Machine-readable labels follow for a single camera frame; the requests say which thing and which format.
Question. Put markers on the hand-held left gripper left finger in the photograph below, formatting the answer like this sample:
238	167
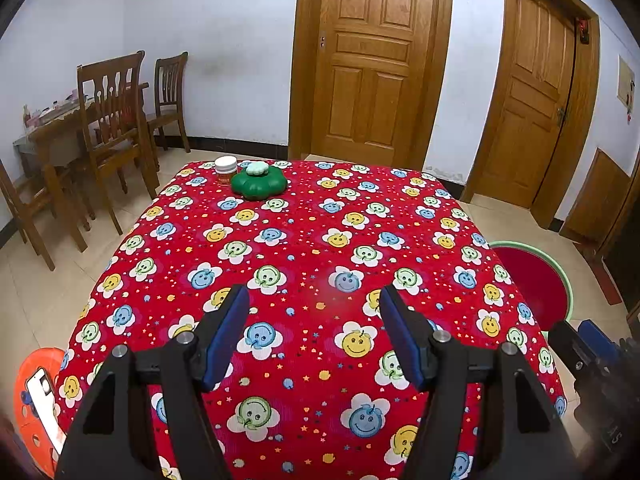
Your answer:
227	335

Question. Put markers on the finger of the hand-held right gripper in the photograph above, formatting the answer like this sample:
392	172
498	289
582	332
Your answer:
570	347
600	339

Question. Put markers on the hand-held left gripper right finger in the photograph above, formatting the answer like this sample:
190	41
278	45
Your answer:
402	340

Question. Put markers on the red floor mat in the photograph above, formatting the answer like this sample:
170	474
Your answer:
609	282

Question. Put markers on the red smiley flower tablecloth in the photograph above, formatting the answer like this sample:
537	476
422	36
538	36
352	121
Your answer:
310	240

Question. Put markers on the wooden cabinet panel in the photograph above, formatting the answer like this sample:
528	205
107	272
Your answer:
595	200

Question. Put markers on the green flower-shaped container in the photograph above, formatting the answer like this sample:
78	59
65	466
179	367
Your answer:
260	185

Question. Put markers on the white jar with red label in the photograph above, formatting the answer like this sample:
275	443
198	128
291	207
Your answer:
226	170

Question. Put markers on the smartphone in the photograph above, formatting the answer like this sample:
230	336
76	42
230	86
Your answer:
45	405

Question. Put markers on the orange plastic stool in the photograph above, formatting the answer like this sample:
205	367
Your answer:
27	420

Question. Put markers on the wooden chair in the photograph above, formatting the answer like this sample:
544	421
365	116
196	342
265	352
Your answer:
25	210
110	105
170	90

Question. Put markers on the wooden panel door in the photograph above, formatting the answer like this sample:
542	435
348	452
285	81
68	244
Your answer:
535	100
372	60

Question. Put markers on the wooden dining table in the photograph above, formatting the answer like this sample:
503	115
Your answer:
55	129

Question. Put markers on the red door ornament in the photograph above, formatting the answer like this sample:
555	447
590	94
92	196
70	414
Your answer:
583	31

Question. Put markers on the wall poster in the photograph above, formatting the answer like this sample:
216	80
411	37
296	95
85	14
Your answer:
626	80

